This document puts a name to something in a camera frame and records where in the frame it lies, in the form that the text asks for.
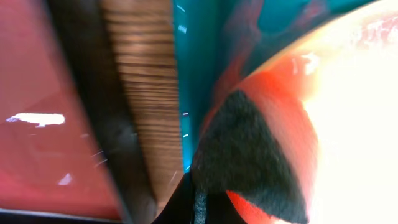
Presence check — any teal plastic serving tray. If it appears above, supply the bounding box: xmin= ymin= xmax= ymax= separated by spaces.
xmin=172 ymin=0 xmax=370 ymax=173

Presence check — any black tray with red water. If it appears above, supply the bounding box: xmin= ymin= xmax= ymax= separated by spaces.
xmin=1 ymin=1 xmax=156 ymax=223

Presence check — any yellow-green plate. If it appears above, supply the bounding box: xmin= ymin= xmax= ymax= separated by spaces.
xmin=198 ymin=1 xmax=397 ymax=223

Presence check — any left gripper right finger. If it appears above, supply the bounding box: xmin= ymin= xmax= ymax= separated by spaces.
xmin=206 ymin=192 xmax=246 ymax=224

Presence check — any dark teal sponge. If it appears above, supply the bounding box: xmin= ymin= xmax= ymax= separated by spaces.
xmin=191 ymin=90 xmax=308 ymax=223

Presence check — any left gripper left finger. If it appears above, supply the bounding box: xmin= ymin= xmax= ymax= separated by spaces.
xmin=152 ymin=173 xmax=195 ymax=224

